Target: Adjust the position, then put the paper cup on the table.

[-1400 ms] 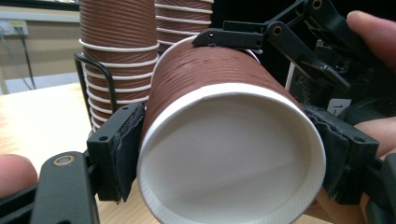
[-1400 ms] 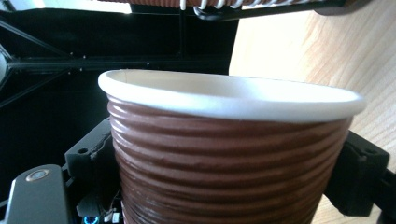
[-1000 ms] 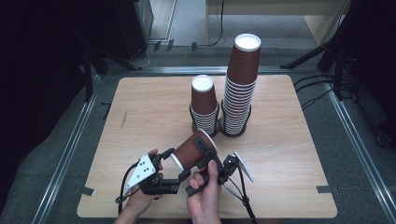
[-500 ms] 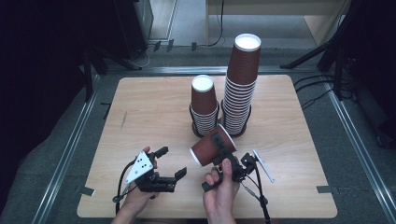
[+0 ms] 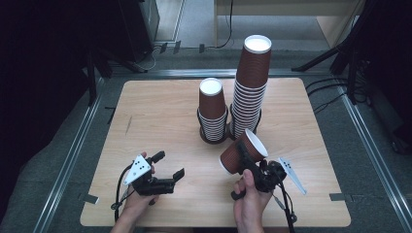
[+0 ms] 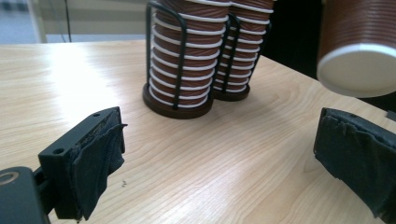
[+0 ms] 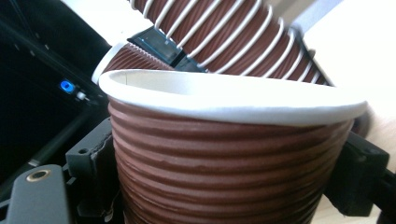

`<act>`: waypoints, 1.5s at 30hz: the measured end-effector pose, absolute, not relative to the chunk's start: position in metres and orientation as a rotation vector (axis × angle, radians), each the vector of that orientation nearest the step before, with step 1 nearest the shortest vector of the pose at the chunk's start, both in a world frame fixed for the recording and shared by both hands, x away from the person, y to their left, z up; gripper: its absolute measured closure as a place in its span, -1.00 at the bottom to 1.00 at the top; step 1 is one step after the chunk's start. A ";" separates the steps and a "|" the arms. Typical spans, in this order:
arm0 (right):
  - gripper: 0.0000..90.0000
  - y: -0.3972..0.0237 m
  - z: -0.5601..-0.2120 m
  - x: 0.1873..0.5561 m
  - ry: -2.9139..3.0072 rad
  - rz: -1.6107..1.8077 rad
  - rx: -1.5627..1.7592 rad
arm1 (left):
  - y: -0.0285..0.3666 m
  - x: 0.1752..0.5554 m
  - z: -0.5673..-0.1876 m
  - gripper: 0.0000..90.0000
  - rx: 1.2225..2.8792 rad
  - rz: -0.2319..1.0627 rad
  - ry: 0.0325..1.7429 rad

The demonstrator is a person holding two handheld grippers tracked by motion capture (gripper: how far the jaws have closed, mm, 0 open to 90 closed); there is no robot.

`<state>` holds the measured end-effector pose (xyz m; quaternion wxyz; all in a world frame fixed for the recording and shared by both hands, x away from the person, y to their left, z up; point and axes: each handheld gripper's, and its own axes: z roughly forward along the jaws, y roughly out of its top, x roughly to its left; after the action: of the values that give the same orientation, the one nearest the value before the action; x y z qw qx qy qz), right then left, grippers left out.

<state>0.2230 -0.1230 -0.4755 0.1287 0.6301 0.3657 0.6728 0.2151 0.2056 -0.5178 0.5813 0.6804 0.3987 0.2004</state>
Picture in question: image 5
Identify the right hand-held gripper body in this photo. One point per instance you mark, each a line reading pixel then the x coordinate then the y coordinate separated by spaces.
pixel 267 176

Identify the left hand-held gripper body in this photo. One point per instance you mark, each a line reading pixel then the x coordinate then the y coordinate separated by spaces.
pixel 152 186

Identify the single brown paper cup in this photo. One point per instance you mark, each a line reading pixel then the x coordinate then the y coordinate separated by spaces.
pixel 231 158

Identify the tall stack of brown cups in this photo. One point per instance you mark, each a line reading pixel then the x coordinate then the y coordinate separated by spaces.
pixel 251 97

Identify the person's left hand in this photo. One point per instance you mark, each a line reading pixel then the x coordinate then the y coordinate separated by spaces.
pixel 137 205

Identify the person's right hand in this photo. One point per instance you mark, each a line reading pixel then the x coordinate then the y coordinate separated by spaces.
pixel 249 204

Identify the short stack of brown cups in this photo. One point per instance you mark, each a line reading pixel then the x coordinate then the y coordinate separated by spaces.
pixel 212 106

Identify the grey tape piece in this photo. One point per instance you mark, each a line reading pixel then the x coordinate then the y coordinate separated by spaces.
pixel 91 198
pixel 337 196

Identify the black metal stand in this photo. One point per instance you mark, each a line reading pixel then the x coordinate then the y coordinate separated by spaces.
pixel 91 81

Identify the black computer tower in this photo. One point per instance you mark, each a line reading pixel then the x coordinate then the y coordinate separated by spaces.
pixel 139 29

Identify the black tripod stand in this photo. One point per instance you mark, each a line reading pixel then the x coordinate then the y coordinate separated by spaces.
pixel 351 48

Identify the light wooden desk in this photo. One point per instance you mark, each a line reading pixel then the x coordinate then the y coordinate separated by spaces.
pixel 333 22

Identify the metal floor rail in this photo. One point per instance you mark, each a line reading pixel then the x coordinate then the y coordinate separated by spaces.
pixel 181 73
pixel 372 155
pixel 69 161

